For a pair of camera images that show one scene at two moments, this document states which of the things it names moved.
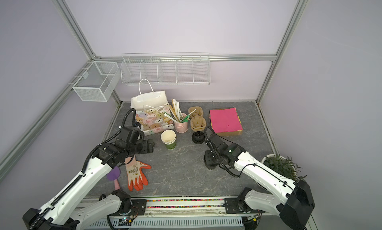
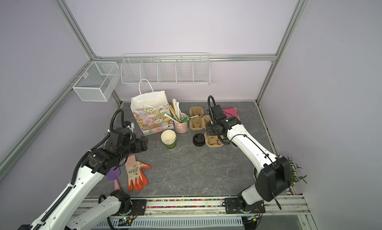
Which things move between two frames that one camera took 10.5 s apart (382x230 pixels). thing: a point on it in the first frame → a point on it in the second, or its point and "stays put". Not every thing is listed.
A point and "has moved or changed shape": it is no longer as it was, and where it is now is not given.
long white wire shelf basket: x=165 y=68 stays put
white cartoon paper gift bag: x=152 y=111 stays put
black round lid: x=211 y=161 has moved or changed shape
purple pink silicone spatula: x=113 y=175 stays put
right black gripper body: x=217 y=157 → x=210 y=129
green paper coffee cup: x=168 y=137 stays put
